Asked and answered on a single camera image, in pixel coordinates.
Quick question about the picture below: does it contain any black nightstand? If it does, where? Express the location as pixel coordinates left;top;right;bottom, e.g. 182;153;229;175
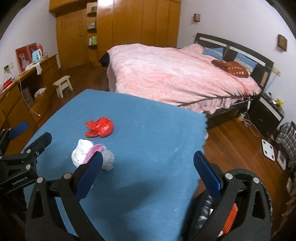
249;92;285;139

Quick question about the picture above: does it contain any white bathroom scale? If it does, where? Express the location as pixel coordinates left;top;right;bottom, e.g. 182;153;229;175
261;139;275;161

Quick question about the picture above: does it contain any black cloth on bed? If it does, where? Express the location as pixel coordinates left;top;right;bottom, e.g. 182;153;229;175
99;52;110;69

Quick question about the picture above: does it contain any white charger cable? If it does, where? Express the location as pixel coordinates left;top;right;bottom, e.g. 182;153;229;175
238;99;261;138

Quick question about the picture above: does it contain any white cloth on cabinet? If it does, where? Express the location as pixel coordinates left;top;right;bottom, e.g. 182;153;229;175
25;62;42;75

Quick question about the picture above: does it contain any small framed scale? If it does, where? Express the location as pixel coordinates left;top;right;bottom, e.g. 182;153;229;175
276;150;287;171

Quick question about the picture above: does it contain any grey sock ball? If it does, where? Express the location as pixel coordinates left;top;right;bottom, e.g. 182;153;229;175
102;149;115;171

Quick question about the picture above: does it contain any wooden wardrobe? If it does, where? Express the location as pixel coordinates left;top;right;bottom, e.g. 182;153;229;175
49;0;181;70

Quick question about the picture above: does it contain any brown dotted pillow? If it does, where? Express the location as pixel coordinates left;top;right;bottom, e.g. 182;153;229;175
211;60;250;78

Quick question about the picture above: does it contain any small white wooden stool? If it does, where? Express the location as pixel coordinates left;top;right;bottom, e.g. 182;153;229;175
53;75;73;98

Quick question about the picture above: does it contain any black lined trash bin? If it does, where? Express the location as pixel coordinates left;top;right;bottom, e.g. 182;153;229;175
182;183;273;240

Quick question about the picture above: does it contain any white rag in drawer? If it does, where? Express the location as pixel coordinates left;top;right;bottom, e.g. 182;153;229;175
34;87;46;98

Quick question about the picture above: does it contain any red plastic bag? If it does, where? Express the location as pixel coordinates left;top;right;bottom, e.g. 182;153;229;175
85;117;114;138

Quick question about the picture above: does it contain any left blue pillow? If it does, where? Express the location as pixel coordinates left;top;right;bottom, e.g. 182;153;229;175
202;48;224;61

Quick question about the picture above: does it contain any blue blanket table cover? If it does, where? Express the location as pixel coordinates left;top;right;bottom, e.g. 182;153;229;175
24;89;206;240

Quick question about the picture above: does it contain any left wall lamp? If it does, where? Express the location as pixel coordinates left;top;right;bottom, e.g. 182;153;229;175
193;14;201;23

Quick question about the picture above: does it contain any white cord on cabinet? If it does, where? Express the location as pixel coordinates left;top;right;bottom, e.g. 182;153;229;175
17;74;41;117

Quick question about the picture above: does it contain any pink quilt bed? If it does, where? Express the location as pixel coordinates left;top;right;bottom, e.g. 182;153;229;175
107;44;261;114

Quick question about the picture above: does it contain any black bed headboard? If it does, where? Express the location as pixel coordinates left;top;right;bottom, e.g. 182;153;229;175
194;33;274;91

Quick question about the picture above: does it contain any right blue pillow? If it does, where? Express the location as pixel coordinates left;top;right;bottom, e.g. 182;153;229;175
234;53;258;73

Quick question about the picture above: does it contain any wooden side cabinet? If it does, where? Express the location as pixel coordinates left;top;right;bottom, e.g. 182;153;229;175
0;54;61;153

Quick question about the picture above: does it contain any plaid shirt pile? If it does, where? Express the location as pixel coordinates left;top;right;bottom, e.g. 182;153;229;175
275;121;295;171

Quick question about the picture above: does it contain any pink face mask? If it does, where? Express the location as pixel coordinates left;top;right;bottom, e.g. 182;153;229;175
83;144;104;164

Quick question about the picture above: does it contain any right wall lamp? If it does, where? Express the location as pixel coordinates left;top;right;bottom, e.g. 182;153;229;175
277;34;287;52

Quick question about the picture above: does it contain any blue pillow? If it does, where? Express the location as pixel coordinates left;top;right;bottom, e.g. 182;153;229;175
202;48;224;61
234;53;258;73

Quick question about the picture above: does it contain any wall lamp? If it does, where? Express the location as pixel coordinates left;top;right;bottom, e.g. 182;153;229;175
193;14;201;23
277;34;287;52

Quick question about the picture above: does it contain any light blue kettle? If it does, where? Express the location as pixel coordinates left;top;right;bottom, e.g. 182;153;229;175
32;49;43;63

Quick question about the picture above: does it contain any yellow plush toy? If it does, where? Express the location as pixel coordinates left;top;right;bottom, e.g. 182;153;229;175
275;98;283;108

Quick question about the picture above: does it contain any red picture frame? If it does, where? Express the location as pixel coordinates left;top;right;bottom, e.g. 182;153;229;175
15;43;44;73

